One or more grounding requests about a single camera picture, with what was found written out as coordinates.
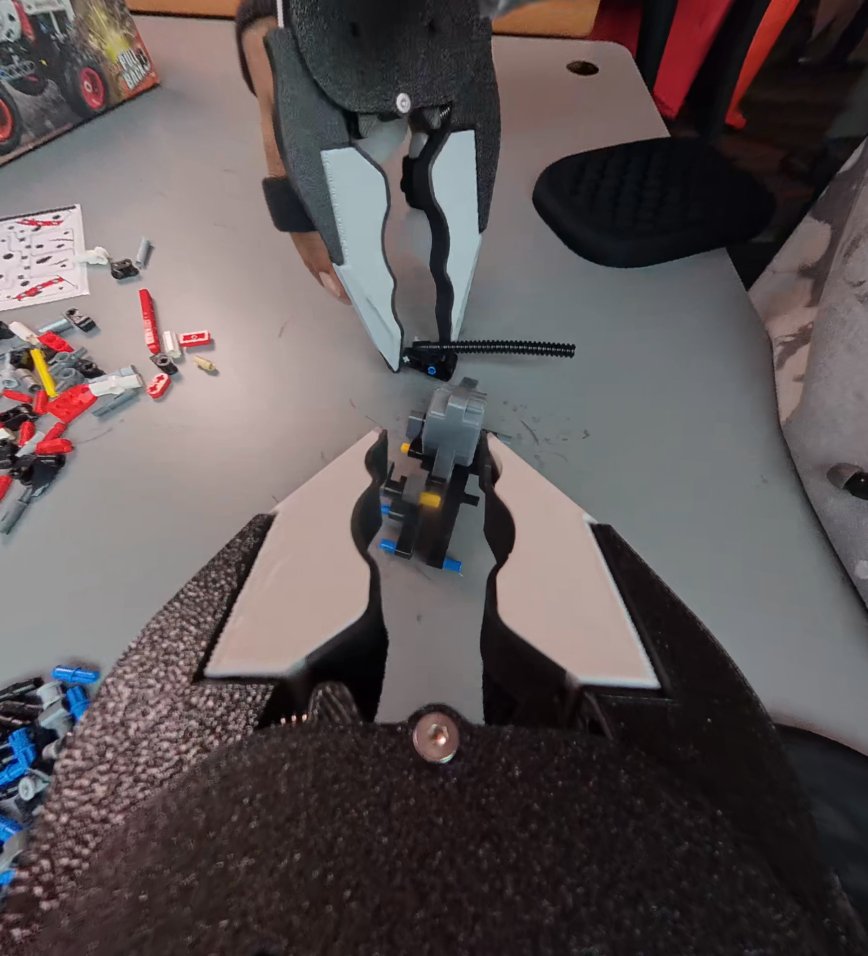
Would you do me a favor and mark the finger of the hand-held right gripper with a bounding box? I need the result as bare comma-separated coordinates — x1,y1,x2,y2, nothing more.
402,128,483,348
320,144,406,373

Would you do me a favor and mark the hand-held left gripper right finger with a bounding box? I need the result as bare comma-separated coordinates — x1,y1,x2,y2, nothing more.
481,433,662,690

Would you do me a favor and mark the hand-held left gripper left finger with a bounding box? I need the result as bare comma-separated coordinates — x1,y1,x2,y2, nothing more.
202,429,390,681

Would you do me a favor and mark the black ribbed hose with connector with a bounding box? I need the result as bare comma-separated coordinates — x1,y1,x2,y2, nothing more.
401,338,578,382

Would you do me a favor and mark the grey toy motor assembly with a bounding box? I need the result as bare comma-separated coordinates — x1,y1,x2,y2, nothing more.
380,377,491,576

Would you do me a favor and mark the grey desk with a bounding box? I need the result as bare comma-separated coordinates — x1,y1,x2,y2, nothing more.
0,15,868,956

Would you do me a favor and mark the person's right hand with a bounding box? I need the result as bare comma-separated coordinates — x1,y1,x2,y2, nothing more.
236,0,354,306

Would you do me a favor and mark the black chair armrest pad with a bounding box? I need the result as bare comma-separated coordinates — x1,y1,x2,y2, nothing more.
532,138,777,268

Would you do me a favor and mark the red plastic container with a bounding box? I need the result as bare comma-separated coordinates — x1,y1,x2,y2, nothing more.
654,0,711,120

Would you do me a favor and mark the pile of mixed toy parts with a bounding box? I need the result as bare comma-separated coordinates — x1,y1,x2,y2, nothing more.
0,238,154,535

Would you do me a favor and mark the sticker sheet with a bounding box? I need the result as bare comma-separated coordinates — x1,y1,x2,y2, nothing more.
0,204,90,321

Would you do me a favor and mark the toy truck set box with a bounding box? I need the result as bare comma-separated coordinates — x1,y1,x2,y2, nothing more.
0,0,162,188

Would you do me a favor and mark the person's grey hoodie torso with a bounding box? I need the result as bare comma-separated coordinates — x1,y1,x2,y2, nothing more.
747,97,868,696

